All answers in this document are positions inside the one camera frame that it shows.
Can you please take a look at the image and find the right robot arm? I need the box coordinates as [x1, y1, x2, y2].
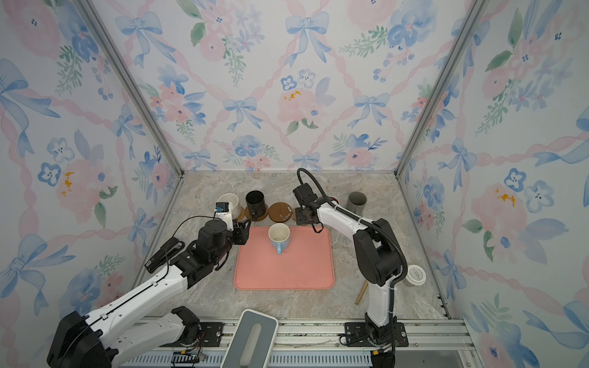
[294, 190, 408, 346]

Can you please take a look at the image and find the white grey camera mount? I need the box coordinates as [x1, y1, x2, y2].
[221, 309, 279, 368]

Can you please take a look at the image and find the black corrugated cable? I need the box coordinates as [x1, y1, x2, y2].
[296, 167, 410, 288]

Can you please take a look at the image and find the pink tray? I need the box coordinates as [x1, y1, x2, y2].
[234, 226, 335, 291]

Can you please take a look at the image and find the plain wooden round coaster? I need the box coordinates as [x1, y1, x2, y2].
[245, 207, 268, 222]

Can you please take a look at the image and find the grey mug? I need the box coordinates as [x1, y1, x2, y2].
[345, 191, 368, 216]

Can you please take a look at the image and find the white lidded cup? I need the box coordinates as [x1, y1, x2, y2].
[403, 265, 426, 287]

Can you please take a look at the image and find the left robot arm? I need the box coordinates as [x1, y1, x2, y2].
[47, 219, 251, 367]

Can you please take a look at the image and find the black stapler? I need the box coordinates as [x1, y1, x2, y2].
[144, 237, 185, 274]

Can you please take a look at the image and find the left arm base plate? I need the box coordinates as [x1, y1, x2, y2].
[158, 322, 224, 349]

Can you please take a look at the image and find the dark brown round coaster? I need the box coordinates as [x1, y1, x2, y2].
[268, 202, 293, 223]

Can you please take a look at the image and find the white speckled mug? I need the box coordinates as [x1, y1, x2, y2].
[217, 193, 245, 221]

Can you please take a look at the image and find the light blue mug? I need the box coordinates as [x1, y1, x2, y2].
[268, 223, 291, 255]

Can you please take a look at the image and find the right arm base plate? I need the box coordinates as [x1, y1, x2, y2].
[339, 322, 409, 350]

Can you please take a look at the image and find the wooden mallet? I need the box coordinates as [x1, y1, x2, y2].
[354, 281, 369, 305]

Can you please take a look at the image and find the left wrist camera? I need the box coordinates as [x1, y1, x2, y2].
[213, 202, 234, 232]

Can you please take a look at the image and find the black mug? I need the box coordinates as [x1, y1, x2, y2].
[245, 190, 267, 219]

